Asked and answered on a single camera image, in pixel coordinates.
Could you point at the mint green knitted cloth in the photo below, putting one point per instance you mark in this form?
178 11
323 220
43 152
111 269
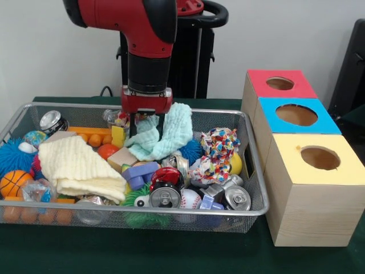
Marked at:
177 134

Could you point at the dark green table cloth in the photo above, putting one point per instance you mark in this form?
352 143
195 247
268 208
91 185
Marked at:
171 251

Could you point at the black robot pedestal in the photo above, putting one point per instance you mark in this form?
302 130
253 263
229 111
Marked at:
199 63

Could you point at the wooden box with three holes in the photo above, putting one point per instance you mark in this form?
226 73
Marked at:
308 200

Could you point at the large blue toy brick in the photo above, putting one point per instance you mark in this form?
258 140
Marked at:
140 174

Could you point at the yellow smiley ball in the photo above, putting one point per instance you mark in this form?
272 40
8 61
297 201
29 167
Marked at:
236 164

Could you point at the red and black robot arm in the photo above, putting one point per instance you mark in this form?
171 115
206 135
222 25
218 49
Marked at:
137 28

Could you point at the white toy baseball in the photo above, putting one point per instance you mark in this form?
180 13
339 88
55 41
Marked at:
191 200

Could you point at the tan wooden block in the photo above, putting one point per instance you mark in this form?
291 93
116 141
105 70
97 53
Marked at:
121 158

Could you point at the blue spiky ball with eyes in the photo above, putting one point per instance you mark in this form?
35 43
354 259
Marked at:
14 157

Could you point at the red crushed can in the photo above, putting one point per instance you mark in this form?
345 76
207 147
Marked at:
166 176

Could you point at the shallow clear mesh bin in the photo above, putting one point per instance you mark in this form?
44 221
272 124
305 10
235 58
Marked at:
251 171

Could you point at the orange toy basketball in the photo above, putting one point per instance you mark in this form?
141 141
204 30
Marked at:
15 184

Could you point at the silver topped dark can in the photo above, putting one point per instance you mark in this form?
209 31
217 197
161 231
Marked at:
52 121

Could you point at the open silver can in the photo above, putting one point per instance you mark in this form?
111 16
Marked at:
165 197

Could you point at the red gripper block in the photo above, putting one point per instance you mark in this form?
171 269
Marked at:
146 103

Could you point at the cream knitted cloth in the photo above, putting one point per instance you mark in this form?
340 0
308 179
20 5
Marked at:
80 168

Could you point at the silver crushed can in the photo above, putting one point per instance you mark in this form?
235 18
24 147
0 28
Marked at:
236 198

